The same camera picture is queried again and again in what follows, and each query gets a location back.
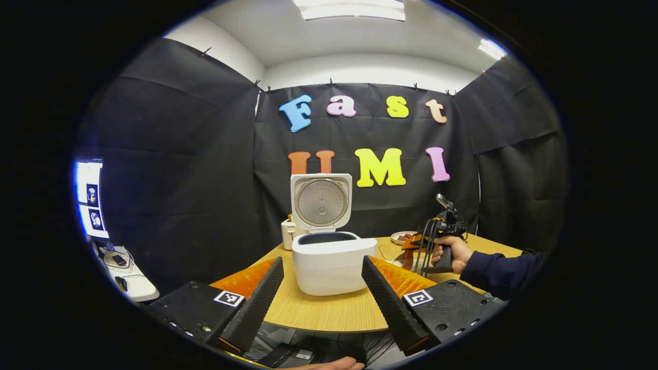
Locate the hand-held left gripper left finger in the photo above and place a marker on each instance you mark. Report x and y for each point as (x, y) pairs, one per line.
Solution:
(257, 308)

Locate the white toaster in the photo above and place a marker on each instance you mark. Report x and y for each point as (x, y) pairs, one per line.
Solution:
(287, 236)

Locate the small ceiling light panel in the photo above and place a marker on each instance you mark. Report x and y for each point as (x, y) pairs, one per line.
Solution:
(492, 49)

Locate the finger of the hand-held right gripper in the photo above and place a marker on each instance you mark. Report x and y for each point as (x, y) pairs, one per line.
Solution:
(415, 241)

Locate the black backdrop cloth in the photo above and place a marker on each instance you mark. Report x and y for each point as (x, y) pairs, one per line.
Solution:
(180, 180)

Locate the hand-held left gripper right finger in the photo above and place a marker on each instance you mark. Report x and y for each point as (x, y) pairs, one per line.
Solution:
(388, 308)

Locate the computer monitor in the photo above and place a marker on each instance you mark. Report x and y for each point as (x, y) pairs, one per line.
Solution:
(91, 198)

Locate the black phone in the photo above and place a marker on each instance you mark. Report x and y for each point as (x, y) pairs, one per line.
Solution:
(119, 260)

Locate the white rice cooker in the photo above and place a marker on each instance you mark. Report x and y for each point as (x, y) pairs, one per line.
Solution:
(334, 267)

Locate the white side table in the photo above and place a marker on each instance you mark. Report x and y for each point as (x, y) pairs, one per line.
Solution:
(136, 285)

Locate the large ceiling light panel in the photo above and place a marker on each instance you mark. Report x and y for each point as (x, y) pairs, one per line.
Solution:
(352, 9)

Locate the brown wooden spoon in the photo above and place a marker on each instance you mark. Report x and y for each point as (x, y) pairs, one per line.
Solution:
(408, 259)

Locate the white round plate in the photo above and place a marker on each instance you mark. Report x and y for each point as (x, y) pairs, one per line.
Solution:
(398, 239)

